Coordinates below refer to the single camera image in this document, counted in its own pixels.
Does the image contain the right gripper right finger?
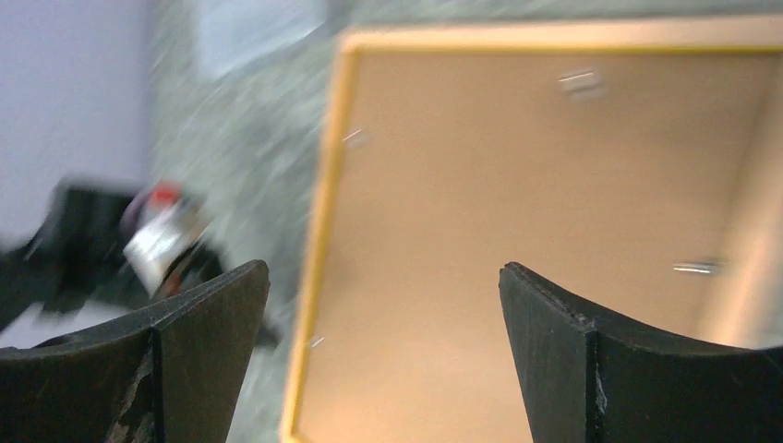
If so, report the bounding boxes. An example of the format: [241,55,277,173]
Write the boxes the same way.
[499,262,782,442]

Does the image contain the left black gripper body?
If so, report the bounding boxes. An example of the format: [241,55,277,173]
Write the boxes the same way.
[1,181,225,329]

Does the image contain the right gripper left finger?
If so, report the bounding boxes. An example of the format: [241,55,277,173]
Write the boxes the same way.
[1,260,270,442]

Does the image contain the brown backing board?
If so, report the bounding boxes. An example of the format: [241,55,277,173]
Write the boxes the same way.
[296,53,779,442]

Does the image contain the yellow wooden picture frame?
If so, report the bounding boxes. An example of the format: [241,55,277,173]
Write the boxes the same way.
[281,15,782,442]

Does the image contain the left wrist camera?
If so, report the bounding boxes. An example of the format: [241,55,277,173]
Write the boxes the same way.
[119,180,209,301]

